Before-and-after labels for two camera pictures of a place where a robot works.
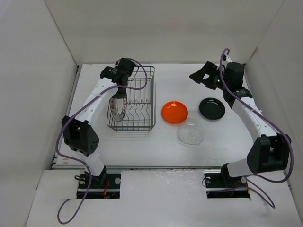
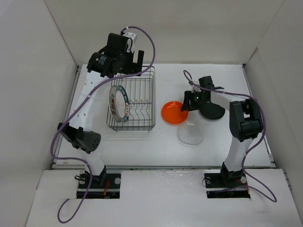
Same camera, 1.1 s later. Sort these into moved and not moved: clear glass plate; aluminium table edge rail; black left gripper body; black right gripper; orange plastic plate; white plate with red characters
Moved: black right gripper; black left gripper body
Not moved: orange plastic plate; white plate with red characters; aluminium table edge rail; clear glass plate
